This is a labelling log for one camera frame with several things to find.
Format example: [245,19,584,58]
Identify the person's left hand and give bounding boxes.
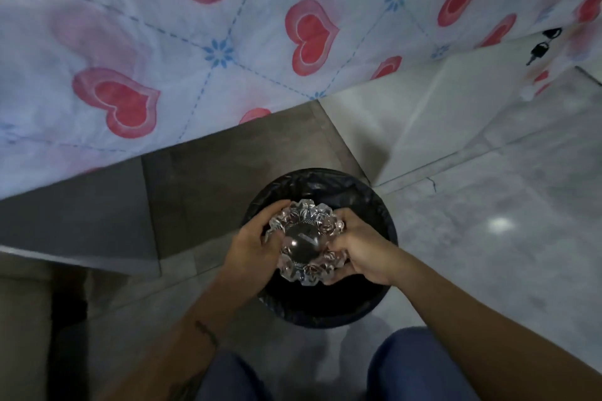
[222,200,292,299]

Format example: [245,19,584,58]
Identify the person's right hand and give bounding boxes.
[323,207,404,287]

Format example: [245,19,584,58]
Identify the clear glass ashtray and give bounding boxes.
[264,199,350,287]

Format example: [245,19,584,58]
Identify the person's left forearm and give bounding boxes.
[101,269,264,401]

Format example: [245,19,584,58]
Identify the person's right forearm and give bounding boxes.
[388,253,602,401]

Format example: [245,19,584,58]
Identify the black trash bin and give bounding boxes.
[240,168,399,329]

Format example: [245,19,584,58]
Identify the person's blue trousers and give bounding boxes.
[195,326,480,401]

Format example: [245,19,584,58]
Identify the heart print bed sheet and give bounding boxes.
[0,0,602,201]

